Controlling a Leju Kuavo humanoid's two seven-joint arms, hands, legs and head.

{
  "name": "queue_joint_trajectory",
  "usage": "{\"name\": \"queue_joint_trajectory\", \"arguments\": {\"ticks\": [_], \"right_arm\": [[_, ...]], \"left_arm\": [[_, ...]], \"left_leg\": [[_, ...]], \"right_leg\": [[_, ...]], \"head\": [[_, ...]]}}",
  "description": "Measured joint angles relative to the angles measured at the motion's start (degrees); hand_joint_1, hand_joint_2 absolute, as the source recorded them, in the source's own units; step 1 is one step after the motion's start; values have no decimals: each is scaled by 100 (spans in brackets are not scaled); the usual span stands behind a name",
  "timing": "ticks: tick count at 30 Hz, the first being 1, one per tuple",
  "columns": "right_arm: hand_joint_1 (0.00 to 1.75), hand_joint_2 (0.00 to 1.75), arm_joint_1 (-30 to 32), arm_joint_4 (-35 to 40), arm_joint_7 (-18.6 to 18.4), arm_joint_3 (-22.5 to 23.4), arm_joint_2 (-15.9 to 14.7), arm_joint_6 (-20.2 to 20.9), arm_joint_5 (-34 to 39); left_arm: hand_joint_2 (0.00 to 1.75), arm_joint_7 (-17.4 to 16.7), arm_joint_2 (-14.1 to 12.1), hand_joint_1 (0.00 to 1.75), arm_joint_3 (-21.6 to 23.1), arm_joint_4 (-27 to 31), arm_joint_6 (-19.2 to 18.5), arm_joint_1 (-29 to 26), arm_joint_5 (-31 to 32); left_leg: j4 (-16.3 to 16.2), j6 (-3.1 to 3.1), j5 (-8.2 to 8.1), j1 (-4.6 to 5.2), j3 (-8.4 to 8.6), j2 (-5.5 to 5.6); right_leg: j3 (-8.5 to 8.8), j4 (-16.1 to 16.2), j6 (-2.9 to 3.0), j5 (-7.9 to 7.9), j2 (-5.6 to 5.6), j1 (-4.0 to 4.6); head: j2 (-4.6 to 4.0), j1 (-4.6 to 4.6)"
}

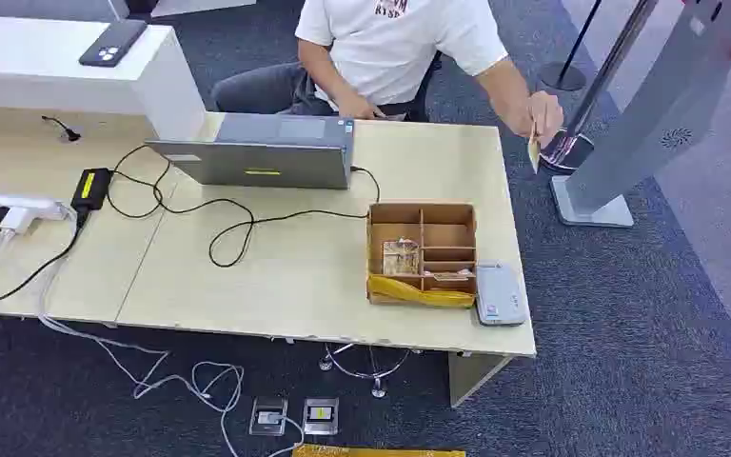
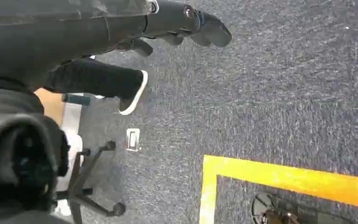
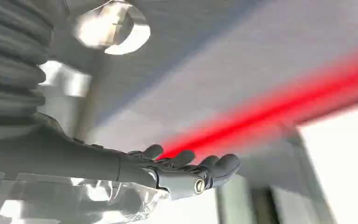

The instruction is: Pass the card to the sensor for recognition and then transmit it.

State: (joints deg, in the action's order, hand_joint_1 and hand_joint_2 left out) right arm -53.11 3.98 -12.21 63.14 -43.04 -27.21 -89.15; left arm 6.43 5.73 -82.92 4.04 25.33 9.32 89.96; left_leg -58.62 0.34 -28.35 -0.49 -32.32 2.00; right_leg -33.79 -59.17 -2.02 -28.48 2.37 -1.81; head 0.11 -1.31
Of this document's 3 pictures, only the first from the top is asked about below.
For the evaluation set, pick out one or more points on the grey metal stand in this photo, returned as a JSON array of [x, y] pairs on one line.
[[662, 107]]

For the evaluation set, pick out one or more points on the white power strip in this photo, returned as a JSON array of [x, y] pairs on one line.
[[31, 205]]

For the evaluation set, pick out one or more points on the chrome pole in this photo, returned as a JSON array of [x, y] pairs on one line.
[[599, 79]]

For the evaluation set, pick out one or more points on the floor socket with yellow label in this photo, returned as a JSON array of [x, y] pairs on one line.
[[320, 416]]

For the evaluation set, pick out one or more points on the grey laptop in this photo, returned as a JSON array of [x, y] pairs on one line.
[[264, 165]]

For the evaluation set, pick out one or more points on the person's right hand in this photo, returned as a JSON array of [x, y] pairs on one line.
[[356, 106]]

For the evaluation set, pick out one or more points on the white counter block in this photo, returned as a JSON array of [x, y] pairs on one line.
[[25, 72]]

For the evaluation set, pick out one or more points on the yellow board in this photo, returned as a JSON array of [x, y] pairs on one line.
[[378, 452]]

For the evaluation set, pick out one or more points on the floor socket with white plug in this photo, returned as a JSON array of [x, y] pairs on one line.
[[268, 416]]

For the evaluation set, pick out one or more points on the black smartphone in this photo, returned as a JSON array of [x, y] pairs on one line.
[[113, 43]]

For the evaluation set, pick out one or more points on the wooden compartment box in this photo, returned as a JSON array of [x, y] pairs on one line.
[[447, 234]]

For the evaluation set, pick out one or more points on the grey card reader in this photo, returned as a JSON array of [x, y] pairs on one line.
[[500, 295]]

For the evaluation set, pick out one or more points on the black stanchion post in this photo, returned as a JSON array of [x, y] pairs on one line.
[[564, 77]]

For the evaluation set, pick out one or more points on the yellow sheet packet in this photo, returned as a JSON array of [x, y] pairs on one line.
[[416, 295]]

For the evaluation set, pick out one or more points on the flat printed card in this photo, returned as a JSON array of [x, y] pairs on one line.
[[450, 275]]

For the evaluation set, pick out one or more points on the person's left hand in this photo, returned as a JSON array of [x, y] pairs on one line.
[[541, 117]]

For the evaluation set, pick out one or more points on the pale desk leg panel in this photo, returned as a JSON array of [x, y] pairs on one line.
[[476, 375]]

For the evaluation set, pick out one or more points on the black power adapter yellow label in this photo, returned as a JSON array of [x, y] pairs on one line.
[[91, 188]]

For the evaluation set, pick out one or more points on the white plug charger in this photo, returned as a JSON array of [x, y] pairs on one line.
[[15, 221]]

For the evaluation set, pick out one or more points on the chrome stool base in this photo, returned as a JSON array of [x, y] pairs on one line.
[[378, 385]]

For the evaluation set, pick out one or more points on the person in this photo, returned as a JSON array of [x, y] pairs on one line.
[[391, 50]]

